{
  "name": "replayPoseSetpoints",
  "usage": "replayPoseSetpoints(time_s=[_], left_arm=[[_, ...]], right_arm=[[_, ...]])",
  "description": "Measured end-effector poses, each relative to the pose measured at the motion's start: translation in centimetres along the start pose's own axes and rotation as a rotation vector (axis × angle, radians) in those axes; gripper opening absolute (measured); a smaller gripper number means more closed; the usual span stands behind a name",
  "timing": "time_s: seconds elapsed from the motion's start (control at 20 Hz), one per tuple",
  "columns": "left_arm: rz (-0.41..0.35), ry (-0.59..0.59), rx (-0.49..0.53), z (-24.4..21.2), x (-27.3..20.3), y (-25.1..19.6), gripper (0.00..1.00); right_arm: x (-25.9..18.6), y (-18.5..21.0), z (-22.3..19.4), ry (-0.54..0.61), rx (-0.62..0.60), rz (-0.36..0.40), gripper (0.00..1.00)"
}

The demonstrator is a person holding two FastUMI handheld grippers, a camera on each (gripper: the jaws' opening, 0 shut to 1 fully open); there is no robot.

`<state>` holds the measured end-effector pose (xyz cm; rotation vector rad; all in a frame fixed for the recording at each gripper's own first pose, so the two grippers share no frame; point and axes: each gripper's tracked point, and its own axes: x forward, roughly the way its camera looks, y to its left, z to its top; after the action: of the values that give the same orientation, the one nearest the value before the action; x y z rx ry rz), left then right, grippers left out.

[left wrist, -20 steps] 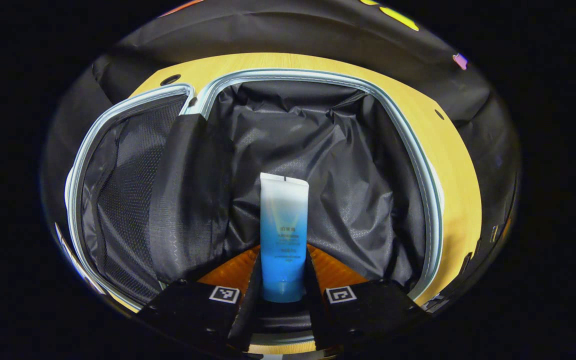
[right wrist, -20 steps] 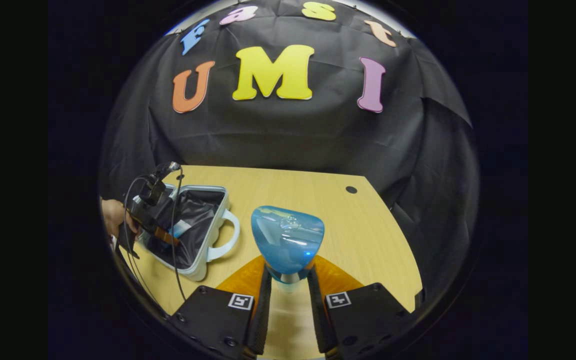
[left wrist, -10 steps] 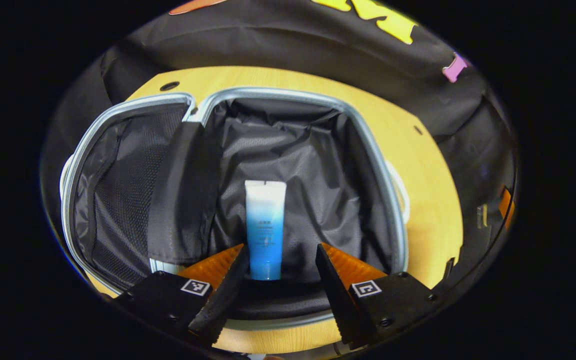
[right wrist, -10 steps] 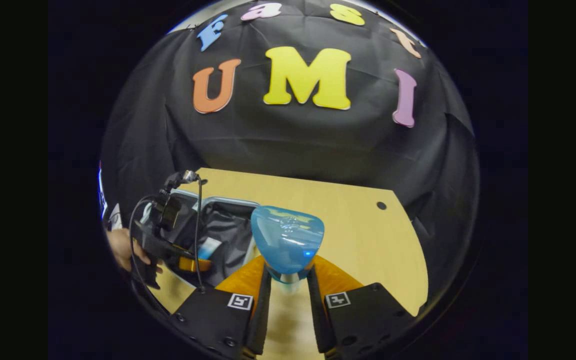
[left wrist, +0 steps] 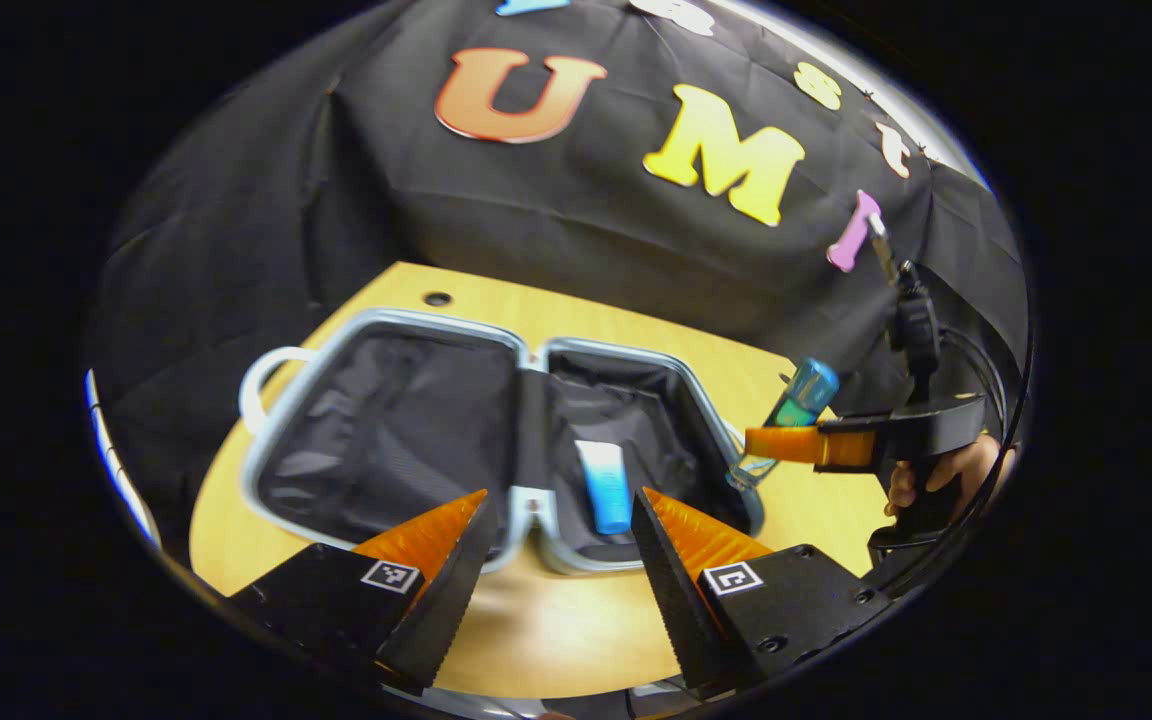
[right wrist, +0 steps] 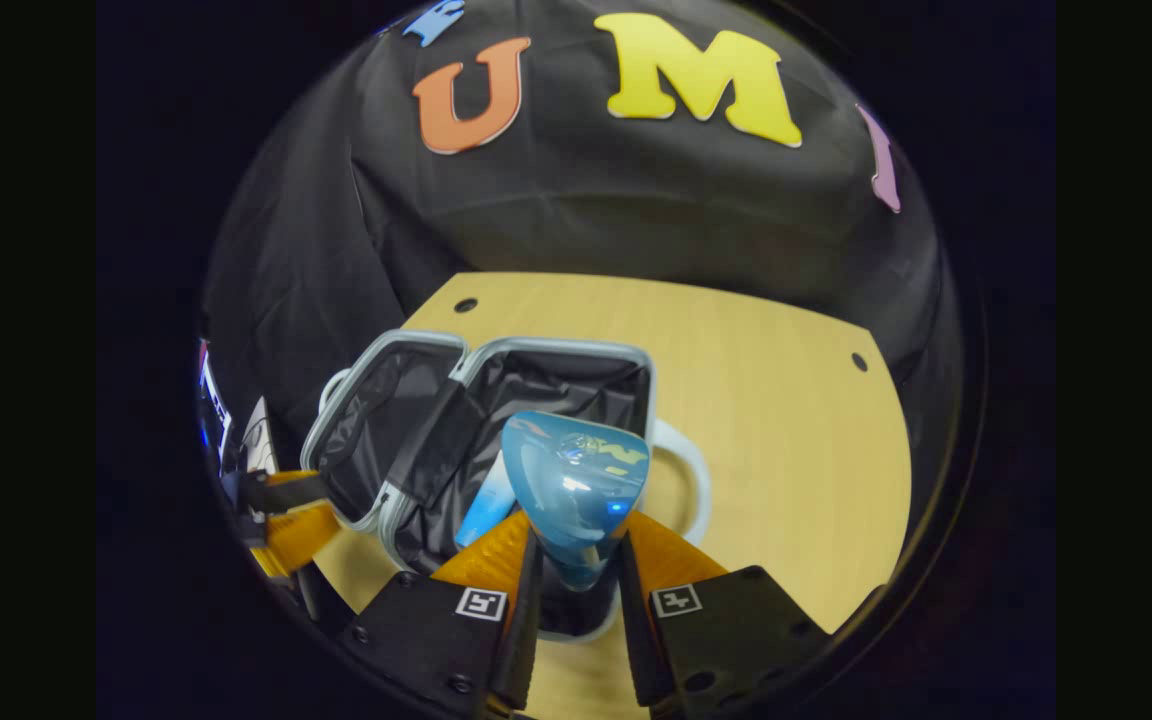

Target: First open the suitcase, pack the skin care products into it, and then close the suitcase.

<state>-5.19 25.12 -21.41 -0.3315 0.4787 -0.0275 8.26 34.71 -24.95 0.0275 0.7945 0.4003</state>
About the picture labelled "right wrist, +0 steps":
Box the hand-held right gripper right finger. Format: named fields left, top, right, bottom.
left=619, top=510, right=832, bottom=711

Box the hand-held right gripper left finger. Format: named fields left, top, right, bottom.
left=351, top=510, right=544, bottom=720

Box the light blue suitcase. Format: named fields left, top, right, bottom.
left=301, top=330, right=712, bottom=643

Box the blue-green skincare bottle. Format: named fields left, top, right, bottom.
left=501, top=410, right=652, bottom=593

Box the black backdrop cloth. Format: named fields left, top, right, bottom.
left=201, top=0, right=962, bottom=501

